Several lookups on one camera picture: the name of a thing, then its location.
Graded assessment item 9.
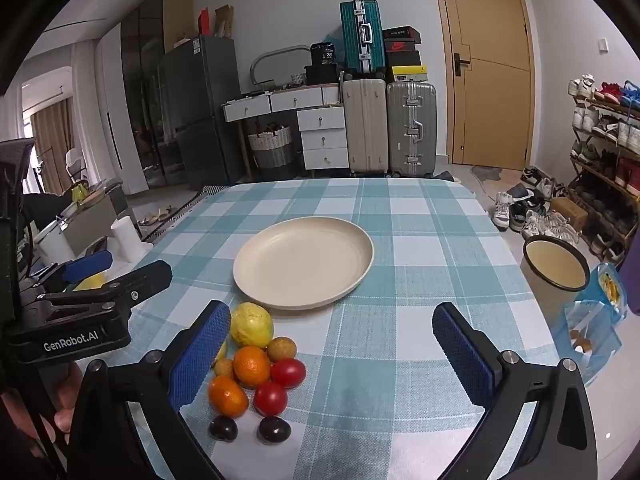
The dark glass wardrobe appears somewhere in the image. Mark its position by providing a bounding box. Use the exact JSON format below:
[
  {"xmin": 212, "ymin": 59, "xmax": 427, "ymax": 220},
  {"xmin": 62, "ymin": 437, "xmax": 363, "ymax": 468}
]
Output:
[{"xmin": 120, "ymin": 0, "xmax": 195, "ymax": 187}]

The white dressing table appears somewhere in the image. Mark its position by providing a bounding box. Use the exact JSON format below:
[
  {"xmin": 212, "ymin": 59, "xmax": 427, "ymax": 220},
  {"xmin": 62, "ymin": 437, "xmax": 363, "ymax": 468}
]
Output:
[{"xmin": 222, "ymin": 85, "xmax": 346, "ymax": 178}]

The brown cardboard sheet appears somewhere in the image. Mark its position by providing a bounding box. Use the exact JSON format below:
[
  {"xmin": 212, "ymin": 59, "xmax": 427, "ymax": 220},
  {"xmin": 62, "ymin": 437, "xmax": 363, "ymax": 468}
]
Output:
[{"xmin": 215, "ymin": 5, "xmax": 235, "ymax": 38}]

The brown curtain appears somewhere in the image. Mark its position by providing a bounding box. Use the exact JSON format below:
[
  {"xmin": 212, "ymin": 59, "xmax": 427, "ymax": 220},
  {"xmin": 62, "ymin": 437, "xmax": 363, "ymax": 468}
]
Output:
[{"xmin": 30, "ymin": 97, "xmax": 76, "ymax": 193}]

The teal suitcase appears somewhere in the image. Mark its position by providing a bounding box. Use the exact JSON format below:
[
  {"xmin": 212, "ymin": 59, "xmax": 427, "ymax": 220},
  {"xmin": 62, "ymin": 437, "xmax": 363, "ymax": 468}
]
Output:
[{"xmin": 340, "ymin": 0, "xmax": 385, "ymax": 77}]

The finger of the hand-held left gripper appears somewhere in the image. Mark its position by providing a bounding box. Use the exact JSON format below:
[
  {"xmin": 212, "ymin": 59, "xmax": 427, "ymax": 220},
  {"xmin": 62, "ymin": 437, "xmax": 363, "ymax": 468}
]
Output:
[
  {"xmin": 20, "ymin": 251, "xmax": 113, "ymax": 293},
  {"xmin": 37, "ymin": 260, "xmax": 173, "ymax": 311}
]

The black and yellow shoe box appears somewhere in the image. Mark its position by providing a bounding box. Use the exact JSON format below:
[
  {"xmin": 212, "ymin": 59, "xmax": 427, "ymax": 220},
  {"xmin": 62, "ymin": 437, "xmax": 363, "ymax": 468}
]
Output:
[{"xmin": 387, "ymin": 65, "xmax": 430, "ymax": 83}]

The white drawer unit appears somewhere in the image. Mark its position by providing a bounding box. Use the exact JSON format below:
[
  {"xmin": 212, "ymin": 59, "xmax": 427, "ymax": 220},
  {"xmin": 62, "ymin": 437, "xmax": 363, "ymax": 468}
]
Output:
[{"xmin": 296, "ymin": 105, "xmax": 350, "ymax": 171}]

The dark purple plum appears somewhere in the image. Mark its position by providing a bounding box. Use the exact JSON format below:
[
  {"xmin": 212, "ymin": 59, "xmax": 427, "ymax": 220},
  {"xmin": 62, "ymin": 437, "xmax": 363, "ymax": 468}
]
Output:
[
  {"xmin": 208, "ymin": 415, "xmax": 239, "ymax": 443},
  {"xmin": 257, "ymin": 416, "xmax": 292, "ymax": 445}
]

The blue plastic bag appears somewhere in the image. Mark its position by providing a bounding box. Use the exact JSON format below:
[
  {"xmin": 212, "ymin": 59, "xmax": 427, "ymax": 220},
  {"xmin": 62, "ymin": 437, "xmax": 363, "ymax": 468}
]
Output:
[{"xmin": 564, "ymin": 262, "xmax": 627, "ymax": 386}]

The white paper roll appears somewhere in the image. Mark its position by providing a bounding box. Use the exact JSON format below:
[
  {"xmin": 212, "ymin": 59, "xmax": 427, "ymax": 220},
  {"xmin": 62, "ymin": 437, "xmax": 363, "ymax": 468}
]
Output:
[
  {"xmin": 110, "ymin": 216, "xmax": 143, "ymax": 261},
  {"xmin": 37, "ymin": 230, "xmax": 76, "ymax": 266}
]

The small cardboard box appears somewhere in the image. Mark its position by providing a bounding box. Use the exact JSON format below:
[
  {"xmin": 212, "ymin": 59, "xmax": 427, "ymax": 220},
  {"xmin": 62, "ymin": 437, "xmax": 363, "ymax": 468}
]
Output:
[{"xmin": 549, "ymin": 196, "xmax": 590, "ymax": 231}]

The orange tangerine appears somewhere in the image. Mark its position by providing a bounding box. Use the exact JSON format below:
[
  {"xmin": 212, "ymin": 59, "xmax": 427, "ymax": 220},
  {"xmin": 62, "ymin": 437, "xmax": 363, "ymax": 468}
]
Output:
[
  {"xmin": 208, "ymin": 375, "xmax": 249, "ymax": 418},
  {"xmin": 232, "ymin": 346, "xmax": 272, "ymax": 388}
]

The wooden door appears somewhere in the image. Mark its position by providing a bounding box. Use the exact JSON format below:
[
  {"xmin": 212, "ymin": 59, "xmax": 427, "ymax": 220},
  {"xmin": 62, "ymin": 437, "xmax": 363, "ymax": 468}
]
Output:
[{"xmin": 430, "ymin": 0, "xmax": 538, "ymax": 167}]

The pile of sneakers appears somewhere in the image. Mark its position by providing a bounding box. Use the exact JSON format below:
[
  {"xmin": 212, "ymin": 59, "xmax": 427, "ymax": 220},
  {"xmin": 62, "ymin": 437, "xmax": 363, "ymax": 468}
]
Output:
[{"xmin": 492, "ymin": 167, "xmax": 581, "ymax": 246}]

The woven laundry basket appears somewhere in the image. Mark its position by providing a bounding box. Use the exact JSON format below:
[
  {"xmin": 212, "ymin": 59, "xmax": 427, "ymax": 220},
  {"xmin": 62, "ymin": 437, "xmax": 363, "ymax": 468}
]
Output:
[{"xmin": 247, "ymin": 125, "xmax": 295, "ymax": 169}]

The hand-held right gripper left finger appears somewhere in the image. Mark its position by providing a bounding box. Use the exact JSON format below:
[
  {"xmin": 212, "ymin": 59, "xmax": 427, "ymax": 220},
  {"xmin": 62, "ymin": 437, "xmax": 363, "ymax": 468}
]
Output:
[{"xmin": 67, "ymin": 300, "xmax": 232, "ymax": 480}]

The oval mirror frame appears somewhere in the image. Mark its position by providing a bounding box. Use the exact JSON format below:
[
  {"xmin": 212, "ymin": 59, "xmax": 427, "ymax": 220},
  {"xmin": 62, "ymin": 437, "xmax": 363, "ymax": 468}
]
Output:
[{"xmin": 250, "ymin": 45, "xmax": 312, "ymax": 88}]

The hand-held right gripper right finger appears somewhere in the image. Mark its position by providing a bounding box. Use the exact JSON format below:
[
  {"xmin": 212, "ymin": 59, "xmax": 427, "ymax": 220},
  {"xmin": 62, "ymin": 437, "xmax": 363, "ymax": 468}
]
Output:
[{"xmin": 432, "ymin": 302, "xmax": 598, "ymax": 480}]

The purple bag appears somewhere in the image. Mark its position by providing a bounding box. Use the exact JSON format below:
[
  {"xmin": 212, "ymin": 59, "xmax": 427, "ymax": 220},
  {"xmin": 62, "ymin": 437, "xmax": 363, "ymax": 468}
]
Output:
[{"xmin": 617, "ymin": 255, "xmax": 640, "ymax": 316}]

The beige suitcase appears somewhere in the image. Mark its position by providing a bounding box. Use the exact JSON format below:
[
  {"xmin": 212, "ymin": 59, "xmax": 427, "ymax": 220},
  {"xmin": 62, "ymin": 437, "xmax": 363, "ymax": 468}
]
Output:
[{"xmin": 342, "ymin": 78, "xmax": 388, "ymax": 176}]

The cream trash bin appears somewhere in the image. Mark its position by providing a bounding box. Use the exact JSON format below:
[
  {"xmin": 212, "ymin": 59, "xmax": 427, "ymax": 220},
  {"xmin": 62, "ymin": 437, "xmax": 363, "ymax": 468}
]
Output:
[{"xmin": 520, "ymin": 235, "xmax": 591, "ymax": 328}]

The cream round plate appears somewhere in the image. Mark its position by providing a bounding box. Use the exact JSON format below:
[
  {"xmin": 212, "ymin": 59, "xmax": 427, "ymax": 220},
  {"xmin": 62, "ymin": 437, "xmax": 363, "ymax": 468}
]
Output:
[{"xmin": 232, "ymin": 216, "xmax": 375, "ymax": 311}]

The white chair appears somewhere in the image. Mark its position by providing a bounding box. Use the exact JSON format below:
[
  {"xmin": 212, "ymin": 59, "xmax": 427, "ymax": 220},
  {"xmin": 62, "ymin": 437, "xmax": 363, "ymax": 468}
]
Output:
[{"xmin": 65, "ymin": 147, "xmax": 88, "ymax": 186}]

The black labelled bag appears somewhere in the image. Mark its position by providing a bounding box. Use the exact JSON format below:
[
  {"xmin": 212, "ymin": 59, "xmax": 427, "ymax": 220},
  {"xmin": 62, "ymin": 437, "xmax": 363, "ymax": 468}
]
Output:
[{"xmin": 310, "ymin": 41, "xmax": 337, "ymax": 67}]

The person's left hand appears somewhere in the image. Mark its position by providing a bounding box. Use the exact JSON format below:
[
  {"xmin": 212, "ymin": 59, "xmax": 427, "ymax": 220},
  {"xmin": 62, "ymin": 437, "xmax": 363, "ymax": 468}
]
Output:
[{"xmin": 51, "ymin": 361, "xmax": 84, "ymax": 434}]

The wooden shoe rack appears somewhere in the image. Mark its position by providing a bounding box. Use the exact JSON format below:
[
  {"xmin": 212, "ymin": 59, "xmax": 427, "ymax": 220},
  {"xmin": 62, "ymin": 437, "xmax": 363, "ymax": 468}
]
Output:
[{"xmin": 567, "ymin": 75, "xmax": 640, "ymax": 266}]

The dark grey refrigerator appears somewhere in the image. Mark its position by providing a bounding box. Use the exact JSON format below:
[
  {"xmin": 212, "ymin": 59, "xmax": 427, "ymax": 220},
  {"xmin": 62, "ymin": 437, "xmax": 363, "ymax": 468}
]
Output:
[{"xmin": 159, "ymin": 35, "xmax": 246, "ymax": 188}]

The silver suitcase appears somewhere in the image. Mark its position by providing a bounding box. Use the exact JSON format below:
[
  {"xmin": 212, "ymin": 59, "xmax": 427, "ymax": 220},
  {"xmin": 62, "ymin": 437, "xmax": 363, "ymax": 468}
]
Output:
[{"xmin": 386, "ymin": 81, "xmax": 437, "ymax": 178}]

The red cherry tomato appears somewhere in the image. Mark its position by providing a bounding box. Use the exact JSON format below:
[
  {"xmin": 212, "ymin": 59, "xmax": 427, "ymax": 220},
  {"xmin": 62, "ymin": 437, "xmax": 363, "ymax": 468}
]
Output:
[
  {"xmin": 253, "ymin": 381, "xmax": 289, "ymax": 417},
  {"xmin": 270, "ymin": 358, "xmax": 307, "ymax": 388}
]

